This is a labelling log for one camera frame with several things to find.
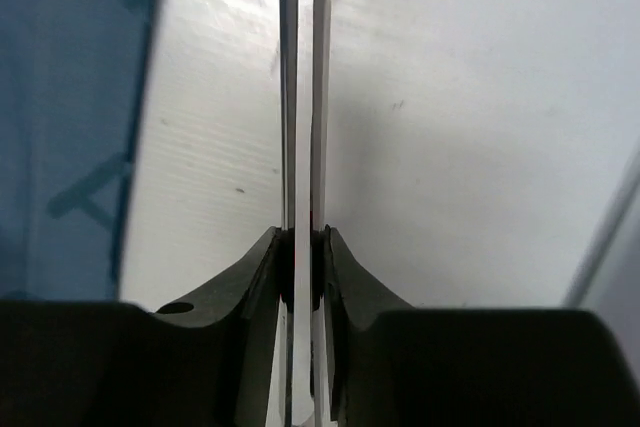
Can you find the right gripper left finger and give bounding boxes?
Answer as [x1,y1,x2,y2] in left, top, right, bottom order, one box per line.
[1,228,280,426]

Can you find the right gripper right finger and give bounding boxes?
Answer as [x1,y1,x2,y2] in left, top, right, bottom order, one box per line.
[322,228,639,426]

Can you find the metal serving tongs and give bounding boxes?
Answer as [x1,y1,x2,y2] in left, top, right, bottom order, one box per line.
[277,0,332,426]

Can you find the blue letter placemat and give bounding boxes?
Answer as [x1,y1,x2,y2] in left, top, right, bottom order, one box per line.
[1,0,158,300]

